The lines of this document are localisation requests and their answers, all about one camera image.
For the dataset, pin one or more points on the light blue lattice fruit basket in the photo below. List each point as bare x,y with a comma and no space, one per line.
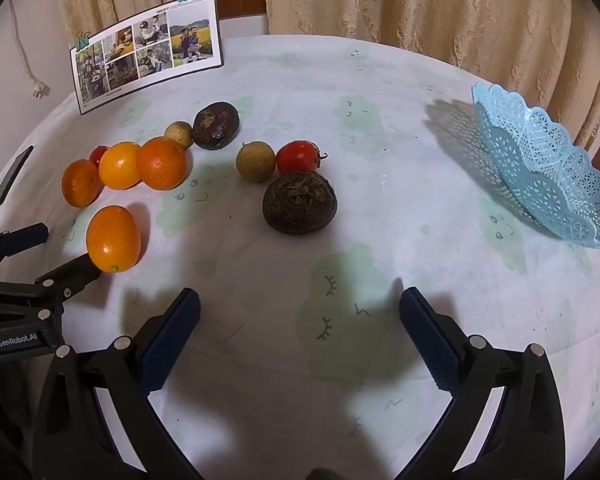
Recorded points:
540,160

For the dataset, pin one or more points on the small dark passion fruit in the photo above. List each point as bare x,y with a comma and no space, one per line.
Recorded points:
215,125

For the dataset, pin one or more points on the red tomato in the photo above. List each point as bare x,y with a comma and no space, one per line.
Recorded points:
300,156
98,155

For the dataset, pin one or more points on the cloud print tablecloth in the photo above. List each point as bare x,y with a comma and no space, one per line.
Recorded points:
380,240

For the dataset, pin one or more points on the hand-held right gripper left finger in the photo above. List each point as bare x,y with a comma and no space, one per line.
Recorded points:
172,340

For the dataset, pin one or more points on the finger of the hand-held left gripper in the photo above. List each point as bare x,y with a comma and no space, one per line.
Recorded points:
27,237
72,275

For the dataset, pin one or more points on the small yellow-green round fruit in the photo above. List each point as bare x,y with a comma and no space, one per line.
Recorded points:
179,133

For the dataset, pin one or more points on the round yellow-orange citrus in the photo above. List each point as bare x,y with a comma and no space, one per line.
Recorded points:
120,165

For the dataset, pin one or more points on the large dark passion fruit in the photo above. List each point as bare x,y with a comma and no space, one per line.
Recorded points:
300,202

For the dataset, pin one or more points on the large textured orange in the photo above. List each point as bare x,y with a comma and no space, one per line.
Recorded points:
162,163

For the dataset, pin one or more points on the black smartphone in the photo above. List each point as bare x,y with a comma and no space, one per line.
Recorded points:
10,180

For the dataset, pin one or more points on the small deep orange tangerine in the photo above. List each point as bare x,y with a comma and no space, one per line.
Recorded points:
81,183

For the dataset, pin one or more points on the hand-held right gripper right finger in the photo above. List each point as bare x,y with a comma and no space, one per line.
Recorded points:
430,340

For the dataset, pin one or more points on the large yellow-green round fruit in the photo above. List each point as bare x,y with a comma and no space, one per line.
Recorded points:
255,161

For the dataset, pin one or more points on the photo collage card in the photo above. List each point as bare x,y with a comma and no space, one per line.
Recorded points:
145,50

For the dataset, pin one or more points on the oval yellow-orange citrus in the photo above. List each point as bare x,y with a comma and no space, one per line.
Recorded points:
113,239

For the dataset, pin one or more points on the wide beige curtain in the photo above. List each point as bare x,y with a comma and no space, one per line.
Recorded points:
430,0

